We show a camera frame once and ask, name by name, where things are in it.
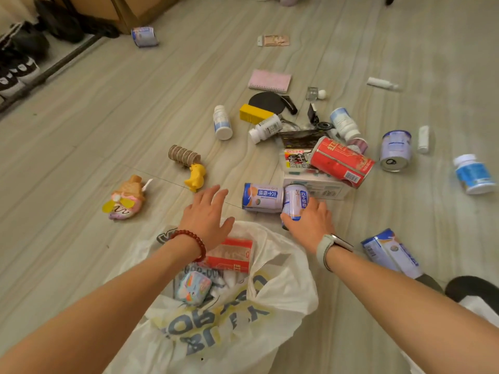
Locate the person's left hand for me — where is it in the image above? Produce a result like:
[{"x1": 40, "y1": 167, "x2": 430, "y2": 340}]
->
[{"x1": 179, "y1": 185, "x2": 235, "y2": 253}]

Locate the person's right hand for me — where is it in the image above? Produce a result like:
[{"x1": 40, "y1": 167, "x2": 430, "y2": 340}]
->
[{"x1": 280, "y1": 196, "x2": 336, "y2": 256}]

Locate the blue white drink can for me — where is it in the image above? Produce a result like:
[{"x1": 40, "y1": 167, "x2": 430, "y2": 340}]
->
[
  {"x1": 242, "y1": 183, "x2": 284, "y2": 213},
  {"x1": 131, "y1": 26, "x2": 159, "y2": 48},
  {"x1": 281, "y1": 184, "x2": 310, "y2": 230}
]

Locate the person's left forearm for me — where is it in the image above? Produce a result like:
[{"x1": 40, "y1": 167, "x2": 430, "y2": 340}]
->
[{"x1": 0, "y1": 237, "x2": 201, "y2": 374}]

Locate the person's right forearm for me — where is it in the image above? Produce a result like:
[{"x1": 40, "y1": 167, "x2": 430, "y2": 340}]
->
[{"x1": 325, "y1": 247, "x2": 499, "y2": 374}]

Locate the yellow duck toy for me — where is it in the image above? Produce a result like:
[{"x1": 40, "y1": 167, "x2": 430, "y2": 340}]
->
[{"x1": 184, "y1": 164, "x2": 206, "y2": 192}]

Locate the red drink carton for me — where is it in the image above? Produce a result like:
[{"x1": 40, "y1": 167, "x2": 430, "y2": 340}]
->
[{"x1": 203, "y1": 237, "x2": 254, "y2": 274}]

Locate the pale band smartwatch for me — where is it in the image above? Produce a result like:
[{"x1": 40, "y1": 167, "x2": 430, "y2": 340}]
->
[{"x1": 316, "y1": 233, "x2": 354, "y2": 272}]

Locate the brown hair roller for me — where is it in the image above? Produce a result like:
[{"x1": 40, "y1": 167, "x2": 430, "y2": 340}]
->
[{"x1": 168, "y1": 145, "x2": 202, "y2": 168}]

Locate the white cardboard box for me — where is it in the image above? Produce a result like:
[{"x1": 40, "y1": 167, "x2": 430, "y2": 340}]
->
[{"x1": 283, "y1": 169, "x2": 353, "y2": 201}]

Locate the pink brown plush toy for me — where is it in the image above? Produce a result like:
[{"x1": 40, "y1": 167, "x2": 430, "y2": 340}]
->
[{"x1": 102, "y1": 175, "x2": 153, "y2": 221}]

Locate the black red printed carton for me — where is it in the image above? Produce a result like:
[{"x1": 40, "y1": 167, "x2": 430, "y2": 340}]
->
[{"x1": 284, "y1": 149, "x2": 314, "y2": 170}]

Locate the small colourful cartoon packet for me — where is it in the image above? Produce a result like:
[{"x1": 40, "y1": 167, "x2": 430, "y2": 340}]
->
[{"x1": 175, "y1": 271, "x2": 213, "y2": 307}]

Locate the white bottle blue label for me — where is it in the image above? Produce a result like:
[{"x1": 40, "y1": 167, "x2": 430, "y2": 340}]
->
[{"x1": 213, "y1": 105, "x2": 234, "y2": 141}]

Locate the large red drink can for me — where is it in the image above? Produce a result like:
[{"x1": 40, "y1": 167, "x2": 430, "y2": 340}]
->
[{"x1": 310, "y1": 136, "x2": 376, "y2": 189}]

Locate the black foil packet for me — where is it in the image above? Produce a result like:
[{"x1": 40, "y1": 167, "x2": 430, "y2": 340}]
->
[{"x1": 280, "y1": 130, "x2": 330, "y2": 149}]

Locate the yellow box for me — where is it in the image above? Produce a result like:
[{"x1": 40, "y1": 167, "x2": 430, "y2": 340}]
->
[{"x1": 239, "y1": 104, "x2": 275, "y2": 125}]

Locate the white printed plastic bag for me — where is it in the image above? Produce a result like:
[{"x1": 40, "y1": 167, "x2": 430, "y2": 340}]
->
[{"x1": 103, "y1": 220, "x2": 319, "y2": 374}]

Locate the small pink tape roll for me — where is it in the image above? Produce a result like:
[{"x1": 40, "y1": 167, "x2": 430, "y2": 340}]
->
[{"x1": 347, "y1": 138, "x2": 369, "y2": 155}]

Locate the blue white drink carton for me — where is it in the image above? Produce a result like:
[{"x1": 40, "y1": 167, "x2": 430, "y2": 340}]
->
[{"x1": 360, "y1": 228, "x2": 424, "y2": 279}]

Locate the black round disc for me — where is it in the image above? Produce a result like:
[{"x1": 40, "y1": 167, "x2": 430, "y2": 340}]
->
[{"x1": 248, "y1": 92, "x2": 287, "y2": 115}]

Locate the large white pill bottle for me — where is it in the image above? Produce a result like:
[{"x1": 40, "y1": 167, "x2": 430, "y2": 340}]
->
[{"x1": 330, "y1": 108, "x2": 362, "y2": 141}]

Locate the purple white drink can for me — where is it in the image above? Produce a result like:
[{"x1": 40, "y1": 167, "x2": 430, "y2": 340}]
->
[{"x1": 380, "y1": 130, "x2": 412, "y2": 172}]

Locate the pink spiral notebook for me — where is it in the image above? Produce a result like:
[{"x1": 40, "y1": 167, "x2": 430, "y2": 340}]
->
[{"x1": 248, "y1": 69, "x2": 292, "y2": 94}]

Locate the small white bottle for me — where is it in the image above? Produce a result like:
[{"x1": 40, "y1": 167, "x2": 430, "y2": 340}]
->
[{"x1": 417, "y1": 125, "x2": 430, "y2": 154}]

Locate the white tube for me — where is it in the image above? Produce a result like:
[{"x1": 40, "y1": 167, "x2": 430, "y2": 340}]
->
[{"x1": 366, "y1": 76, "x2": 400, "y2": 91}]

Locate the small paper card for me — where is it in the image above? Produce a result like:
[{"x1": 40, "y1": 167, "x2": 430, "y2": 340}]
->
[{"x1": 257, "y1": 34, "x2": 291, "y2": 47}]

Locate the blue bottle white cap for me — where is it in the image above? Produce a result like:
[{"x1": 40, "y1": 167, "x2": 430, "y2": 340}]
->
[{"x1": 453, "y1": 153, "x2": 497, "y2": 195}]

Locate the wooden cabinet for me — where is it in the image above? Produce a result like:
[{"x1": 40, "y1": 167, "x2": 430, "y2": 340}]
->
[{"x1": 51, "y1": 0, "x2": 180, "y2": 34}]

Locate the black white sneaker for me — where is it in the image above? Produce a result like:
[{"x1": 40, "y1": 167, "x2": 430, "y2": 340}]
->
[{"x1": 0, "y1": 54, "x2": 40, "y2": 98}]

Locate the black shoe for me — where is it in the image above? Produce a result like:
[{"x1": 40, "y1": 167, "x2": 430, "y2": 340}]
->
[{"x1": 0, "y1": 21, "x2": 50, "y2": 61}]

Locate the red bead bracelet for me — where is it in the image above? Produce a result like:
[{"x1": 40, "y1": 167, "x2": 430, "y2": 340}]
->
[{"x1": 170, "y1": 229, "x2": 207, "y2": 263}]

